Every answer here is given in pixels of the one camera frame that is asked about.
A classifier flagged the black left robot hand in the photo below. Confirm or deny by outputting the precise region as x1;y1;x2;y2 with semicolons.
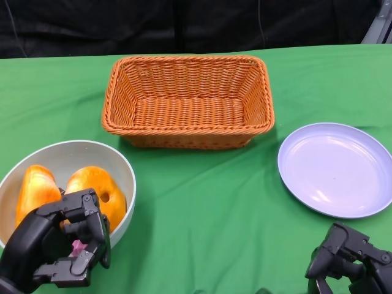
0;188;111;294

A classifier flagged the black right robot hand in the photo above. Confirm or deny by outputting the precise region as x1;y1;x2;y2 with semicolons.
306;222;392;294

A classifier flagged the long golden bread loaf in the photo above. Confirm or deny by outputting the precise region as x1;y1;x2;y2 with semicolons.
15;164;62;229

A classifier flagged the ring-shaped golden bread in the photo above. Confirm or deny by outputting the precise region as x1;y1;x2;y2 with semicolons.
62;166;127;233

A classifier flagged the grey-green round bowl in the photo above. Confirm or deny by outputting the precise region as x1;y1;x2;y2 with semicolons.
0;140;137;251

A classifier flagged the pink striped cake slice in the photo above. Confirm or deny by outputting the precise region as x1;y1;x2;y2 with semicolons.
70;240;89;257

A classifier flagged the lavender round plate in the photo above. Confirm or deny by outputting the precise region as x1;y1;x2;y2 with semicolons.
277;122;392;219

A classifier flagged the orange wicker basket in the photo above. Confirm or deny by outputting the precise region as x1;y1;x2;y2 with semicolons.
100;55;274;150

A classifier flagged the black backdrop curtain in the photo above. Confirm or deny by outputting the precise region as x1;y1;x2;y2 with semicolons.
0;0;380;59

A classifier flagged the grey metal frame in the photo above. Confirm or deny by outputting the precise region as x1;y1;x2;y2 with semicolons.
361;0;392;45

